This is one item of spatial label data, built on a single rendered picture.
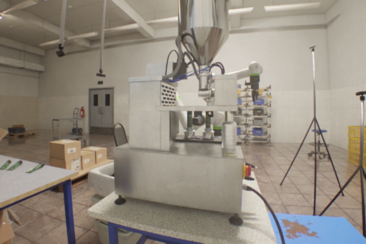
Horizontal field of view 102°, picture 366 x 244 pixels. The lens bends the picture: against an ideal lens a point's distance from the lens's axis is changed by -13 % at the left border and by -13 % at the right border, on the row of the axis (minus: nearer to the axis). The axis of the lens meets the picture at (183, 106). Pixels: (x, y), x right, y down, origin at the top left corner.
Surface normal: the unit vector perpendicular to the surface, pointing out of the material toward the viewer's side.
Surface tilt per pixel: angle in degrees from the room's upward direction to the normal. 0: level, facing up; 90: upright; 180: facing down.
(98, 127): 90
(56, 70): 90
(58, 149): 90
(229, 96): 90
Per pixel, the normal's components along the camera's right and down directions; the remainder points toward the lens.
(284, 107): -0.26, 0.00
